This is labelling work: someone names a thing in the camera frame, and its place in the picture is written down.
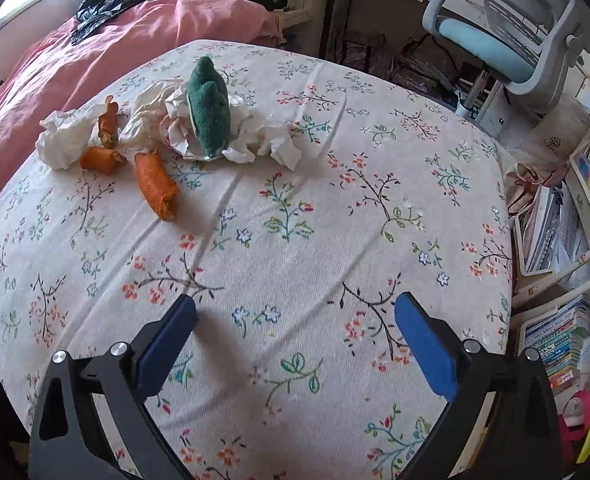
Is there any large white paper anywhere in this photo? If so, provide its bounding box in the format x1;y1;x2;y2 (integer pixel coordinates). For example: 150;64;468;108
118;79;211;161

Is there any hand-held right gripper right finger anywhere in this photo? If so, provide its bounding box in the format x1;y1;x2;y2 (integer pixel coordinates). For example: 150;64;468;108
394;291;563;480

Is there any grey and blue office chair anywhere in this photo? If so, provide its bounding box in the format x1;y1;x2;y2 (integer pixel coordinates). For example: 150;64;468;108
421;0;590;121

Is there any row of colourful books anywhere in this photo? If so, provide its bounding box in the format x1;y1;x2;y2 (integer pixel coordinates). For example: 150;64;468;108
522;300;590;396

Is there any black plastic bag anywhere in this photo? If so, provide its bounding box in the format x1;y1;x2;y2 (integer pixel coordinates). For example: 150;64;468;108
70;0;196;46

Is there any green plush toy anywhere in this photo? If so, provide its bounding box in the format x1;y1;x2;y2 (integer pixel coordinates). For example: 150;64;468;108
186;56;232;159

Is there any floral bed sheet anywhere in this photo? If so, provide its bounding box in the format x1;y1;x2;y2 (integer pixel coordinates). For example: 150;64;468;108
0;39;516;480

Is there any stack of notebooks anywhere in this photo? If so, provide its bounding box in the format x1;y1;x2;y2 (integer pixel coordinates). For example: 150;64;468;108
517;185;590;273

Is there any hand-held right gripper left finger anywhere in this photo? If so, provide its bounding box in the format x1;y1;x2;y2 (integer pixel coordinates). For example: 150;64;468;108
28;294;198;480

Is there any pink blanket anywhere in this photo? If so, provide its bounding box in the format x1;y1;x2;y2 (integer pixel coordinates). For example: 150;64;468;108
0;0;286;196

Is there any crumpled white tissue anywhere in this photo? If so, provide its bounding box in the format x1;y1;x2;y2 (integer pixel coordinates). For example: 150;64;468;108
35;102;107;170
222;102;301;171

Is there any dark framed board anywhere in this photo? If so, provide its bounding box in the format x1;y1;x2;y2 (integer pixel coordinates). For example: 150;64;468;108
319;0;356;61

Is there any white drawer cabinet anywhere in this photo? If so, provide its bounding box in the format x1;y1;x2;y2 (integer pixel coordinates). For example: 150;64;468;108
475;80;516;136

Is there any white tote bag tree print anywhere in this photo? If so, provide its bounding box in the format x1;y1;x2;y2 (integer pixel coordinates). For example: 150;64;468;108
517;102;590;171

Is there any plastic wrapped bundle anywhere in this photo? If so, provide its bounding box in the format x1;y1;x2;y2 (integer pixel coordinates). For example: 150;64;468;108
342;34;458;92

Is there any small orange peel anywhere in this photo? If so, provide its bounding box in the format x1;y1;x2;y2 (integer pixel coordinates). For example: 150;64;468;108
79;146;128;175
96;96;120;149

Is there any large orange peel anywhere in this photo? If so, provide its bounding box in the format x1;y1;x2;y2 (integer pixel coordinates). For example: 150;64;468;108
134;149;180;222

